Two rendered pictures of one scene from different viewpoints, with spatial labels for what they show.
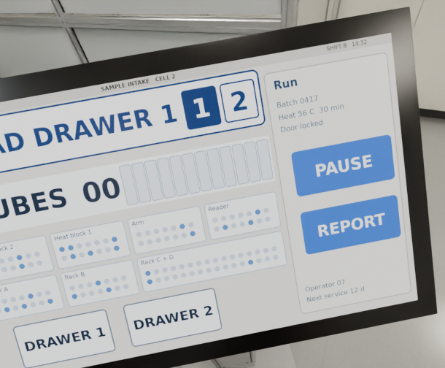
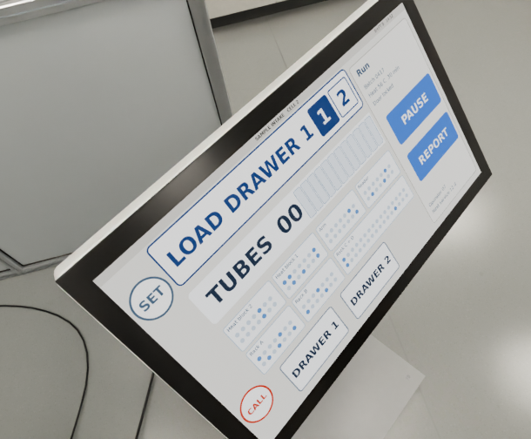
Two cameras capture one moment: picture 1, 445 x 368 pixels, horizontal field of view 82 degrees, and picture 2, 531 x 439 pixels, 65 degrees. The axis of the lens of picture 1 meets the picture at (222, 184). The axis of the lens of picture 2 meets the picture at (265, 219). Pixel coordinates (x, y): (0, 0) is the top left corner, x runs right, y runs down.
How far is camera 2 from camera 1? 35 cm
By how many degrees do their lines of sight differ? 24
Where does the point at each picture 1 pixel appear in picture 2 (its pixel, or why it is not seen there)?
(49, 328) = (303, 347)
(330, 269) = (435, 183)
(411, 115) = (433, 53)
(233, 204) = (370, 173)
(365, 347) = not seen: hidden behind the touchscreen
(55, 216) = (268, 260)
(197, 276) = (372, 239)
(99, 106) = (260, 154)
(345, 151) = (412, 97)
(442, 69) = not seen: outside the picture
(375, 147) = (425, 85)
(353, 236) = (437, 152)
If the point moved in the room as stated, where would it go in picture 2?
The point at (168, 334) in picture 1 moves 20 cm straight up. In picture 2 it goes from (373, 294) to (399, 206)
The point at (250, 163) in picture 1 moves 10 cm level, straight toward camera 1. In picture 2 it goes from (367, 138) to (433, 189)
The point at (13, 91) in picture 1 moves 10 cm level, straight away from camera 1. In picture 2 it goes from (194, 178) to (98, 174)
